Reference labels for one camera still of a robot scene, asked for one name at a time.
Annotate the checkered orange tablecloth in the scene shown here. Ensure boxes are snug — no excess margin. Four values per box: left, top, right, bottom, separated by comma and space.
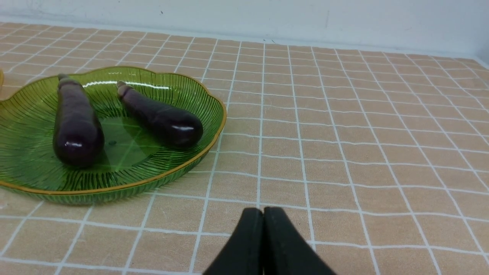
1, 22, 488, 275

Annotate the amber ribbed plastic plate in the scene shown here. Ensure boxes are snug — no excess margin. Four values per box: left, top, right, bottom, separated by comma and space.
0, 69, 5, 95

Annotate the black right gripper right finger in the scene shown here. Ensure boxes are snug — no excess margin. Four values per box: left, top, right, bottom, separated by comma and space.
264, 207, 336, 275

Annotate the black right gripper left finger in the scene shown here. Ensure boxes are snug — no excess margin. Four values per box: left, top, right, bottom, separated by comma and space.
203, 208, 264, 275

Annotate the purple eggplant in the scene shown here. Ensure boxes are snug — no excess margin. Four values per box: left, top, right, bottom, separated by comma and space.
116, 81, 203, 149
52, 73, 105, 168

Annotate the green ribbed plastic plate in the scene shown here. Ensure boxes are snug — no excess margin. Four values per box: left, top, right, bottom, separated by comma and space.
0, 66, 227, 205

